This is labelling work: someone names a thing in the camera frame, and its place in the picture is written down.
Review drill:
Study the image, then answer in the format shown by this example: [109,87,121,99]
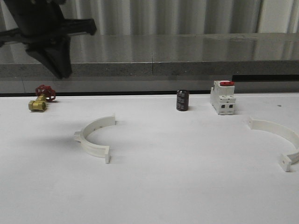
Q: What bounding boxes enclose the brass valve with red handle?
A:
[28,84,56,112]

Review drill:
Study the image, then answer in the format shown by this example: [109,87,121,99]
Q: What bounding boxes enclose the white half pipe clamp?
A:
[248,117,299,172]
[74,114,115,164]

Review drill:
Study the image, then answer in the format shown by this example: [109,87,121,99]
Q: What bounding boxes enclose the white circuit breaker red switch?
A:
[210,80,236,115]

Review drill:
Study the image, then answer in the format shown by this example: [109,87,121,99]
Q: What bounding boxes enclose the black cylindrical capacitor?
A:
[176,90,189,112]

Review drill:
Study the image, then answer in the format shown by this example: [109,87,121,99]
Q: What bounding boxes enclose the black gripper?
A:
[0,0,96,79]

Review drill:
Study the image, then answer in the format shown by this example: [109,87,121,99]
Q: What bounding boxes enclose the grey stone ledge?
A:
[0,33,299,95]

